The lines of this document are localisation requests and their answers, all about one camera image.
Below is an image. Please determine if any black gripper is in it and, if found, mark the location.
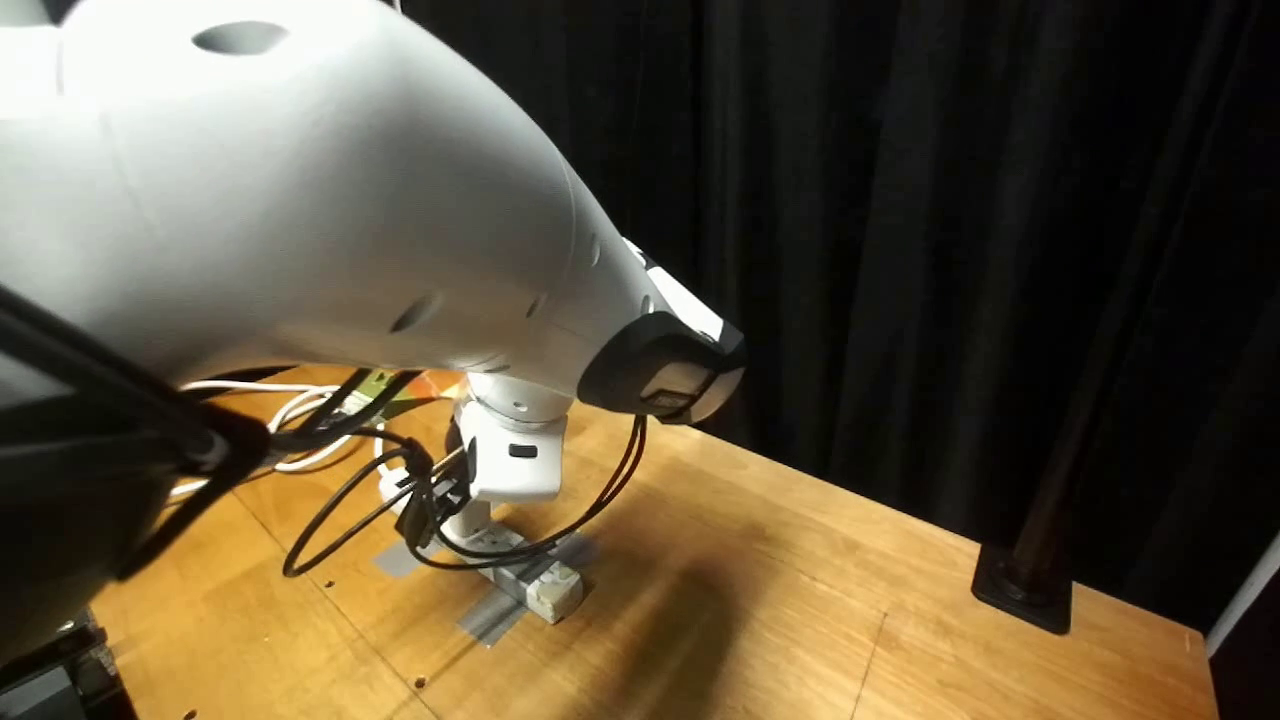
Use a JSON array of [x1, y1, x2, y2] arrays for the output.
[[395, 442, 479, 553]]

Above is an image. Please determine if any black curtain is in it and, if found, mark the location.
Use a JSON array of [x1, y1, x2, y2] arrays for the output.
[[395, 0, 1280, 632]]

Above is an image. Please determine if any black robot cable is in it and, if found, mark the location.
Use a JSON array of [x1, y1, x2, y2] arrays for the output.
[[274, 371, 653, 579]]

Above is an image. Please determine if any metal post with black base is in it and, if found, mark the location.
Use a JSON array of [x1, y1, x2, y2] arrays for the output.
[[968, 265, 1136, 638]]

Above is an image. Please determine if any white frame pole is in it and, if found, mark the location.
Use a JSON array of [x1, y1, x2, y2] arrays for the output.
[[1200, 532, 1280, 659]]

